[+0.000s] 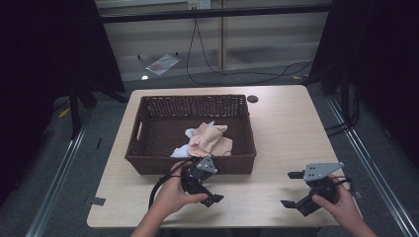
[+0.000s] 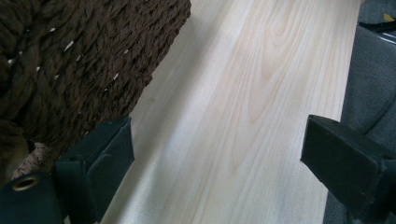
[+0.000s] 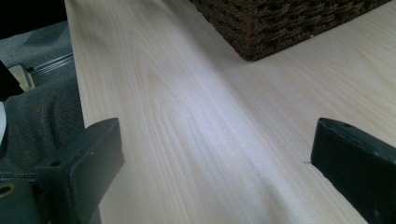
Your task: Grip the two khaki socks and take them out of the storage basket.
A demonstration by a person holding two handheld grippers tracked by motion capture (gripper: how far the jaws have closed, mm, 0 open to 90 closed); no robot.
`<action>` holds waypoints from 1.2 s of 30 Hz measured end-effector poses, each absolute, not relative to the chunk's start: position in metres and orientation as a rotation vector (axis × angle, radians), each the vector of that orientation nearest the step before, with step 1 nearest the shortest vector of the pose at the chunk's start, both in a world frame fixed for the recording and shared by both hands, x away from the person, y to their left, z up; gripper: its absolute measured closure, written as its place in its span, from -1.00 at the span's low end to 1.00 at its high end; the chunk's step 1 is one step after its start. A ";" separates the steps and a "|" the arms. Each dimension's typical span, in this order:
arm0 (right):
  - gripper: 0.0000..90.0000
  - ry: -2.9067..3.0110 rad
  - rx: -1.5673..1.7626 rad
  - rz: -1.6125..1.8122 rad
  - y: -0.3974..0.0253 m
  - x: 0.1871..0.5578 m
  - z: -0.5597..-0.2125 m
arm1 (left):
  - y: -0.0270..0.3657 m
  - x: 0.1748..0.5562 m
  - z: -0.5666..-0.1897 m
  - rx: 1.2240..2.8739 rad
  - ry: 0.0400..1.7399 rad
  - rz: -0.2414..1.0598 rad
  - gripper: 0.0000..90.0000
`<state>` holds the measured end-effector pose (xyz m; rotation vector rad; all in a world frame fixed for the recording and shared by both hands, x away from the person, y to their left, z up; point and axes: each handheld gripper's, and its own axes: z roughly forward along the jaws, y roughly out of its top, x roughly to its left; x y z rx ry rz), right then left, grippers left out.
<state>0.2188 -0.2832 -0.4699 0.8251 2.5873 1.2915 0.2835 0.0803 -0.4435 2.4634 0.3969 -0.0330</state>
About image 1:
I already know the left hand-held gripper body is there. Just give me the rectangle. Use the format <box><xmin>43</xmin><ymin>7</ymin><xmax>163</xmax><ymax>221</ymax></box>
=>
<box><xmin>180</xmin><ymin>155</ymin><xmax>218</xmax><ymax>196</ymax></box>

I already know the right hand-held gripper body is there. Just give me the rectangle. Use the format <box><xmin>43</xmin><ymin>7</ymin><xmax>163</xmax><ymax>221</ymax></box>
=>
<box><xmin>294</xmin><ymin>161</ymin><xmax>346</xmax><ymax>217</ymax></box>

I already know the beige cloth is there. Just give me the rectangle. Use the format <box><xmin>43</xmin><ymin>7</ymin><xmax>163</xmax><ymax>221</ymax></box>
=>
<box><xmin>187</xmin><ymin>121</ymin><xmax>234</xmax><ymax>158</ymax></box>

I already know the brown wicker basket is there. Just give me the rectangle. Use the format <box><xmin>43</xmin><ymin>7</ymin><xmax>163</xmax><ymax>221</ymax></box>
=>
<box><xmin>125</xmin><ymin>94</ymin><xmax>258</xmax><ymax>176</ymax></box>

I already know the person's left hand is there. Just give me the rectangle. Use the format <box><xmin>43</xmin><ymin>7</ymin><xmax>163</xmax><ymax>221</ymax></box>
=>
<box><xmin>149</xmin><ymin>160</ymin><xmax>210</xmax><ymax>221</ymax></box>

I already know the person's right hand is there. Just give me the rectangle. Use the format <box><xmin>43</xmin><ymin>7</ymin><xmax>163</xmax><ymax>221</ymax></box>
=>
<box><xmin>311</xmin><ymin>174</ymin><xmax>361</xmax><ymax>229</ymax></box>

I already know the white cloth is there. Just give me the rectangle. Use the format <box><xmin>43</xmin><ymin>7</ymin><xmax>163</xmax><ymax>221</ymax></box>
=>
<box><xmin>170</xmin><ymin>119</ymin><xmax>215</xmax><ymax>159</ymax></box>

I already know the black metal stand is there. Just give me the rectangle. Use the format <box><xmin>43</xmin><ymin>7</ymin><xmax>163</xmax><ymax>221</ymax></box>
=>
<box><xmin>67</xmin><ymin>73</ymin><xmax>130</xmax><ymax>140</ymax></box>
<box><xmin>300</xmin><ymin>63</ymin><xmax>361</xmax><ymax>137</ymax></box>

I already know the black tape piece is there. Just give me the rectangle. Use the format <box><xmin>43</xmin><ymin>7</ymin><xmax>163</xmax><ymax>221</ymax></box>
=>
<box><xmin>83</xmin><ymin>196</ymin><xmax>107</xmax><ymax>207</ymax></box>

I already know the paper leaflet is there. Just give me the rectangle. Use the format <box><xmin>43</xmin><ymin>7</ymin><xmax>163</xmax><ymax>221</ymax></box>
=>
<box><xmin>145</xmin><ymin>53</ymin><xmax>182</xmax><ymax>77</ymax></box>

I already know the dark curtain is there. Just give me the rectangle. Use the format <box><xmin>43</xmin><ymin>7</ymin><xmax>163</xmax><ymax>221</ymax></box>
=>
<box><xmin>309</xmin><ymin>0</ymin><xmax>419</xmax><ymax>167</ymax></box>
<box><xmin>0</xmin><ymin>0</ymin><xmax>126</xmax><ymax>208</ymax></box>

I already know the black horizontal bar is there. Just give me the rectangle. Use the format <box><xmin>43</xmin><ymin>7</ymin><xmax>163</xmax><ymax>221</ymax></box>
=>
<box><xmin>99</xmin><ymin>3</ymin><xmax>333</xmax><ymax>25</ymax></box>

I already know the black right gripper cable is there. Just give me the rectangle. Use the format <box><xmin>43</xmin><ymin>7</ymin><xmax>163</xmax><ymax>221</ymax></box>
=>
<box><xmin>331</xmin><ymin>175</ymin><xmax>354</xmax><ymax>193</ymax></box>

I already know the metal floor rail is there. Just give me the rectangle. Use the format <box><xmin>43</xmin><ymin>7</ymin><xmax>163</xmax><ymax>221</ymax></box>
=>
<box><xmin>325</xmin><ymin>96</ymin><xmax>419</xmax><ymax>237</ymax></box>
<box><xmin>25</xmin><ymin>126</ymin><xmax>87</xmax><ymax>237</ymax></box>

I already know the black floor cable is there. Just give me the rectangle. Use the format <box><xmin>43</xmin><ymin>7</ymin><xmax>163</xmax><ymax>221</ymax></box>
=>
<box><xmin>185</xmin><ymin>18</ymin><xmax>314</xmax><ymax>86</ymax></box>

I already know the wooden wall post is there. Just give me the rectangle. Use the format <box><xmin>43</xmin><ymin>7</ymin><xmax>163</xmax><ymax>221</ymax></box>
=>
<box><xmin>218</xmin><ymin>0</ymin><xmax>228</xmax><ymax>72</ymax></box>

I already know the white wall socket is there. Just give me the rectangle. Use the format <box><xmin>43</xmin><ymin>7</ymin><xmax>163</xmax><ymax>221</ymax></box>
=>
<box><xmin>187</xmin><ymin>0</ymin><xmax>212</xmax><ymax>11</ymax></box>

